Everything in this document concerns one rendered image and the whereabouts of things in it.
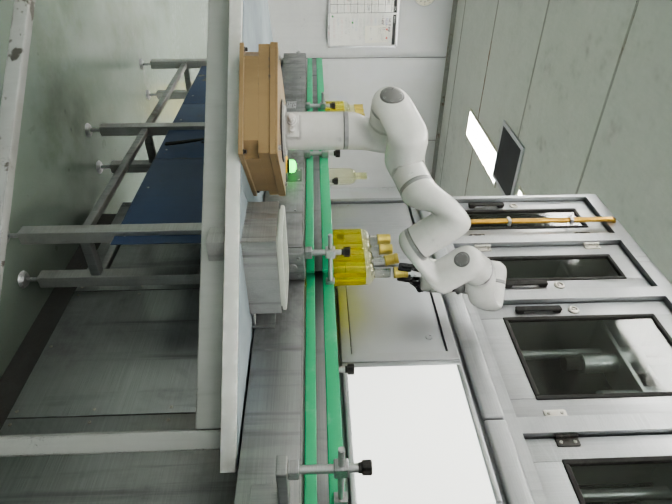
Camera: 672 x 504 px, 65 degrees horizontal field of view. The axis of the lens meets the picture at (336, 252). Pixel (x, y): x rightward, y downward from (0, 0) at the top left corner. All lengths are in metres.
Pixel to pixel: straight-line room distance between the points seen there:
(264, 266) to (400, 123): 0.45
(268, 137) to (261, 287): 0.35
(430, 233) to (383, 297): 0.54
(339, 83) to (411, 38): 1.10
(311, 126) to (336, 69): 6.18
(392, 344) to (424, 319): 0.15
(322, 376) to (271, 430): 0.19
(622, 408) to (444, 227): 0.74
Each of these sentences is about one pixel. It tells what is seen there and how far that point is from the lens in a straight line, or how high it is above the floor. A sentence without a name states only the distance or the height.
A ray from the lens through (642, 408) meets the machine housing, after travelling 1.70.
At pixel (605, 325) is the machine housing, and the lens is 1.90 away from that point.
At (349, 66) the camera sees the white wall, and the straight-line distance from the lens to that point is 7.50.
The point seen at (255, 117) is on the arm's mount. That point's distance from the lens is 1.24.
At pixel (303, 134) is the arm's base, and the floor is 0.89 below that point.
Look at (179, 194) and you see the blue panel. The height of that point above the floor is 0.47.
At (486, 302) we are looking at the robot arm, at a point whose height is 1.37.
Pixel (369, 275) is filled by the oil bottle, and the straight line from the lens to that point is 1.60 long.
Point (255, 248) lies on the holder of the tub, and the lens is 1.20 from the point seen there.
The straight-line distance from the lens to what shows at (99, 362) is 1.70.
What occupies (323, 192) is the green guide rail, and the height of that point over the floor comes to 0.94.
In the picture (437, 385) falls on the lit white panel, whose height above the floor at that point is 1.24.
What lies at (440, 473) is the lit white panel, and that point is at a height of 1.19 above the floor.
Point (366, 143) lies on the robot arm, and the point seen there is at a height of 1.05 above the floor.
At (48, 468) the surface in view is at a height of 0.27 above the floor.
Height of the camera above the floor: 0.92
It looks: 2 degrees up
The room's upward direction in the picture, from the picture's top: 89 degrees clockwise
